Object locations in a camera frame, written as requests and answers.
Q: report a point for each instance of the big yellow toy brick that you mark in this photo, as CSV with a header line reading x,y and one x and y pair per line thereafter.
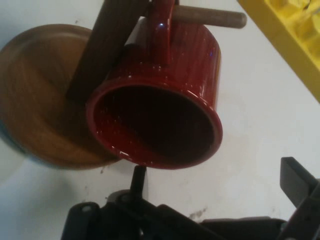
x,y
287,32

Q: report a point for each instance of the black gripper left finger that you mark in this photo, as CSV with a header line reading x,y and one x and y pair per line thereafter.
x,y
125,222

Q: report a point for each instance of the brown wooden mug tree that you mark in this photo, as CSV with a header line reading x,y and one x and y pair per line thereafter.
x,y
37,100

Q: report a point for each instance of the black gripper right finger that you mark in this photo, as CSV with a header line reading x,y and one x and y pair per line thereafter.
x,y
295,180

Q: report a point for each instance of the red enamel mug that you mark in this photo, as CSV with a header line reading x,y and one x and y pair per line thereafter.
x,y
195,75

